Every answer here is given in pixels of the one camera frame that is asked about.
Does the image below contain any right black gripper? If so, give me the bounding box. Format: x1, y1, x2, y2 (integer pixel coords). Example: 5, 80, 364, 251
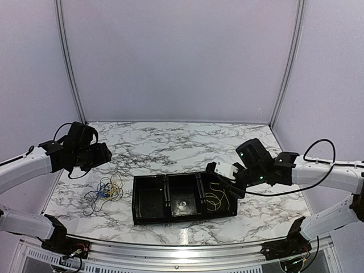
218, 162, 267, 199

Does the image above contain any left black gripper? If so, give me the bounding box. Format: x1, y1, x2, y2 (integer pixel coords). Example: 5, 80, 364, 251
73, 142, 112, 172

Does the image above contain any yellow cable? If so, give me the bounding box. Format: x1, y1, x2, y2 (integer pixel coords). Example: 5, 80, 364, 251
205, 181, 231, 213

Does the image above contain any black thin cable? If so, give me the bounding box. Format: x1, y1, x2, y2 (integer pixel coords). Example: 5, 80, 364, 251
82, 173, 125, 216

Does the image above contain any cream white cable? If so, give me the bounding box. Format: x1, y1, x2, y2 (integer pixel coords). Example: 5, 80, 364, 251
104, 177, 123, 201

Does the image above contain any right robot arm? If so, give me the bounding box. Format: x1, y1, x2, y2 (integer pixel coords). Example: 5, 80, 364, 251
206, 138, 363, 255

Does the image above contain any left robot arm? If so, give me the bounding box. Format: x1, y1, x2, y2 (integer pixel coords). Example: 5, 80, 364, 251
1, 121, 112, 253

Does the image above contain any black three-compartment tray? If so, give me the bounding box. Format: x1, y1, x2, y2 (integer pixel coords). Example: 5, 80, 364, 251
131, 172, 238, 225

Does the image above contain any left arm black hose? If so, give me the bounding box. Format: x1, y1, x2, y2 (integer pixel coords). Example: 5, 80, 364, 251
53, 122, 92, 180

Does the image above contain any arm black hose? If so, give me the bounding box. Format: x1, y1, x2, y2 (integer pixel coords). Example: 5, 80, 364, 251
244, 138, 337, 197
53, 122, 92, 180

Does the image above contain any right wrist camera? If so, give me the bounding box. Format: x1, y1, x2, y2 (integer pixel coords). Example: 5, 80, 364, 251
205, 162, 239, 183

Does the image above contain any right arm black hose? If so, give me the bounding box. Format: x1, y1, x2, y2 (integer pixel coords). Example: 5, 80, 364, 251
244, 138, 337, 197

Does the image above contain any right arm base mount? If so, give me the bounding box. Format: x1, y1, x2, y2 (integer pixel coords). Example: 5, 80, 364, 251
260, 238, 312, 260

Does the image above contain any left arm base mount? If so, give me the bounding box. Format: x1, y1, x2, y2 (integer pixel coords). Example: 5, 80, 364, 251
41, 236, 90, 259

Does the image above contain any aluminium front rail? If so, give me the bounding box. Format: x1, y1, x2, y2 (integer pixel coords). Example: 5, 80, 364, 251
16, 227, 336, 273

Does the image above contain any left aluminium corner post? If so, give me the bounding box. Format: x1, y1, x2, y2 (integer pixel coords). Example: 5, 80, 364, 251
54, 0, 87, 124

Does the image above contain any aluminium corner post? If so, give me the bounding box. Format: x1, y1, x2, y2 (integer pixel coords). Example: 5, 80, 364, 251
269, 0, 307, 131
54, 0, 87, 124

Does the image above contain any right aluminium corner post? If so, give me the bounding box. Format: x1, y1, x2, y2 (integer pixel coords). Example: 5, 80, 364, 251
269, 0, 307, 131

